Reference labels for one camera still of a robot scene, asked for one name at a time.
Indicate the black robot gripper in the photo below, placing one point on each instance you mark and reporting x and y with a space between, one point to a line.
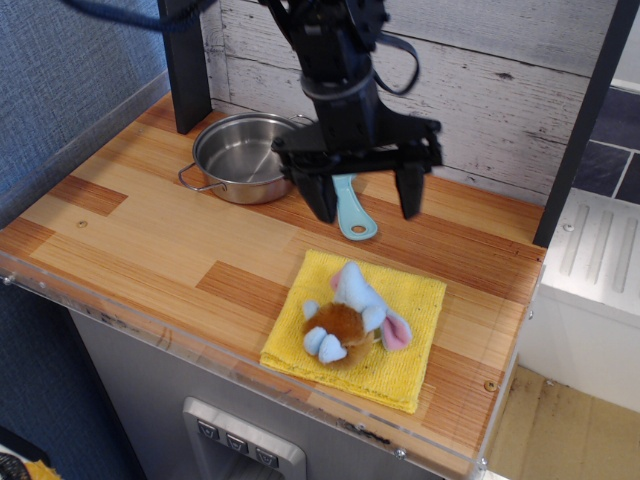
356 132

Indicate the blue and brown plush mouse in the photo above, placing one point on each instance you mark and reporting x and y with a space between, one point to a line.
342 332

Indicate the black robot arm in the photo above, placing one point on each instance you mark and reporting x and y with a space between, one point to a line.
333 41

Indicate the light blue dish brush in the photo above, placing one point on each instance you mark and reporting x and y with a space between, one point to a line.
354 222

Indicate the small stainless steel pot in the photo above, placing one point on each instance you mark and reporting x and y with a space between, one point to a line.
235 154

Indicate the yellow folded cloth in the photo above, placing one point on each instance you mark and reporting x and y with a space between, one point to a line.
393 379

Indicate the clear acrylic edge guard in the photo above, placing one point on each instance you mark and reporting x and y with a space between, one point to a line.
420 413

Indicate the white ribbed cabinet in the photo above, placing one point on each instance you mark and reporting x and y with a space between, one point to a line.
583 325

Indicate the silver dispenser button panel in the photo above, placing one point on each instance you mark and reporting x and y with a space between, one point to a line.
227 447

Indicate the yellow object bottom left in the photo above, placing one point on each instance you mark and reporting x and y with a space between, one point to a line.
39 471

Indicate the black left vertical post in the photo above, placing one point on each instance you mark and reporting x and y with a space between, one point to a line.
188 77

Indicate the black vertical post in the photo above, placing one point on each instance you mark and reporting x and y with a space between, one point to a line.
188 77
607 61

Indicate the black right vertical post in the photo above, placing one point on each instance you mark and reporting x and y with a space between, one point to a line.
607 61

